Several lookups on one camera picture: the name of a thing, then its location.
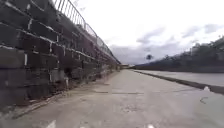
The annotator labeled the palm tree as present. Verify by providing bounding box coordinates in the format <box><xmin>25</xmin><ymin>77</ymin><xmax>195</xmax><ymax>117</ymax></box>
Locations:
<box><xmin>145</xmin><ymin>53</ymin><xmax>154</xmax><ymax>62</ymax></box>

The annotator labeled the grey concrete path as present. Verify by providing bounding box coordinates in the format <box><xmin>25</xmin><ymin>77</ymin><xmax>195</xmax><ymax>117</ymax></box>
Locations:
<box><xmin>0</xmin><ymin>68</ymin><xmax>224</xmax><ymax>128</ymax></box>

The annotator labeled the dark sunken channel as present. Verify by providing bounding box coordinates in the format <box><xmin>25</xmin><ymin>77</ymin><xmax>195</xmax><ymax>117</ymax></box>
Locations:
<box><xmin>130</xmin><ymin>69</ymin><xmax>224</xmax><ymax>96</ymax></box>

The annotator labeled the pale concrete strip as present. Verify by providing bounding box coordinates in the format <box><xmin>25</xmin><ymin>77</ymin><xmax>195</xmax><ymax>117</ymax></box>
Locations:
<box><xmin>134</xmin><ymin>69</ymin><xmax>224</xmax><ymax>88</ymax></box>

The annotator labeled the row of trees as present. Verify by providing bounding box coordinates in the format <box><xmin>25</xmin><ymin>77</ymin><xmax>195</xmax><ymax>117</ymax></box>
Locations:
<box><xmin>159</xmin><ymin>35</ymin><xmax>224</xmax><ymax>68</ymax></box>

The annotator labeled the metal railing on stone wall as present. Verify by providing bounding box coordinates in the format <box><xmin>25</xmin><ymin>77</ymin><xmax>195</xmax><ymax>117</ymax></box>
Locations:
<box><xmin>51</xmin><ymin>0</ymin><xmax>121</xmax><ymax>65</ymax></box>

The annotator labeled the dark smooth wall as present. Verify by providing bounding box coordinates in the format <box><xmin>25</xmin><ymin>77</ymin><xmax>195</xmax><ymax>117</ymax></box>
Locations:
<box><xmin>134</xmin><ymin>61</ymin><xmax>224</xmax><ymax>74</ymax></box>

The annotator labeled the dark stone block wall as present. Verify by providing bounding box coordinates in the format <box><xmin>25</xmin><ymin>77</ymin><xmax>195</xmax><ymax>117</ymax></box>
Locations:
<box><xmin>0</xmin><ymin>0</ymin><xmax>122</xmax><ymax>113</ymax></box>

